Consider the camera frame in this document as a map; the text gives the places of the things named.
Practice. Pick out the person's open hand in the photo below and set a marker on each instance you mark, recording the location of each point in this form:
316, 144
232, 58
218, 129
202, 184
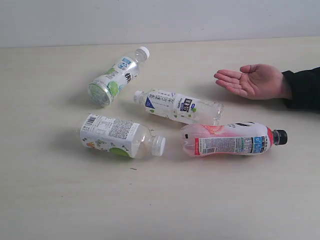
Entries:
255, 82

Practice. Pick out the pink label black-cap bottle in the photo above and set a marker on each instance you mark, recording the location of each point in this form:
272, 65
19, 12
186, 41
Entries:
241, 138

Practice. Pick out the Suntory jasmine oolong bottle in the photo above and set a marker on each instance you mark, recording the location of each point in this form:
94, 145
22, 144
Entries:
178, 107

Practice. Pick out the lime label clear bottle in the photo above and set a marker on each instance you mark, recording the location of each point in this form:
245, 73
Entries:
104, 89

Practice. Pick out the square white label bottle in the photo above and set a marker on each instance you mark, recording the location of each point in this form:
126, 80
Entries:
119, 137

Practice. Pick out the black sleeved forearm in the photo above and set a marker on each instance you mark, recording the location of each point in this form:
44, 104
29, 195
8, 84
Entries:
305, 89

